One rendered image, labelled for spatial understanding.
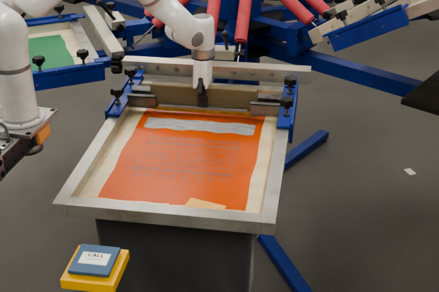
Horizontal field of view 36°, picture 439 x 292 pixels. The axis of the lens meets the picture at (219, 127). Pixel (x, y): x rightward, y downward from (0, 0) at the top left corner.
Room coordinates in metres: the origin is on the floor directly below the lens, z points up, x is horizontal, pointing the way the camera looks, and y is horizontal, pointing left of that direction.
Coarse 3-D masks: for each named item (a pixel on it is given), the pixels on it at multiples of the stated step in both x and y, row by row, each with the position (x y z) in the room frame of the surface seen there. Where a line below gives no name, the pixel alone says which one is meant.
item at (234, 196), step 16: (256, 128) 1.88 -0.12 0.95; (256, 144) 1.77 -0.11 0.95; (240, 160) 1.68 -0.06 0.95; (256, 160) 1.68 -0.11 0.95; (240, 176) 1.60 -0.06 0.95; (176, 192) 1.52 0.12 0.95; (192, 192) 1.52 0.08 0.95; (208, 192) 1.52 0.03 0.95; (224, 192) 1.52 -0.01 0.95; (240, 192) 1.52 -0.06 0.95; (240, 208) 1.44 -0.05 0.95
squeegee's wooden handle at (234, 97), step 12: (156, 84) 1.99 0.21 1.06; (168, 84) 1.99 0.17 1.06; (180, 84) 1.99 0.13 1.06; (192, 84) 1.99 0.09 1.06; (156, 96) 1.99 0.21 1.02; (168, 96) 1.98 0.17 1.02; (180, 96) 1.98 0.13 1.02; (192, 96) 1.97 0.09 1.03; (216, 96) 1.96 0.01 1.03; (228, 96) 1.95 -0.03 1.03; (240, 96) 1.94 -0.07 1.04; (252, 96) 1.94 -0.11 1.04
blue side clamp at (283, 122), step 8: (288, 88) 2.08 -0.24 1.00; (296, 88) 2.06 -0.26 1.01; (288, 96) 2.01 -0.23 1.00; (296, 96) 2.00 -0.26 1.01; (296, 104) 1.99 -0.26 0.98; (280, 112) 1.90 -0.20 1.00; (280, 120) 1.84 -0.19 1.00; (288, 120) 1.84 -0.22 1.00; (280, 128) 1.81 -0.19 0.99; (288, 128) 1.81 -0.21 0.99
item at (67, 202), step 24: (120, 120) 1.90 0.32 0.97; (96, 144) 1.72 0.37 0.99; (72, 192) 1.47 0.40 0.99; (96, 216) 1.41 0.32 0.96; (120, 216) 1.39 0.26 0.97; (144, 216) 1.38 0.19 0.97; (168, 216) 1.37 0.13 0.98; (192, 216) 1.36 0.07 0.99; (216, 216) 1.36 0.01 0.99; (240, 216) 1.36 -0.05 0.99; (264, 216) 1.36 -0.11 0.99
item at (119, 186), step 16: (144, 112) 1.99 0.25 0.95; (160, 112) 1.99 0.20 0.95; (176, 112) 1.99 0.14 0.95; (192, 112) 1.99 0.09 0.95; (144, 128) 1.88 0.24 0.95; (160, 128) 1.88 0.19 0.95; (128, 144) 1.78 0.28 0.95; (128, 160) 1.69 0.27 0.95; (112, 176) 1.60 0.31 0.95; (128, 176) 1.60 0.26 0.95; (112, 192) 1.52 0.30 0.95; (128, 192) 1.52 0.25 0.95; (144, 192) 1.52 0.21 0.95; (160, 192) 1.52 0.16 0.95
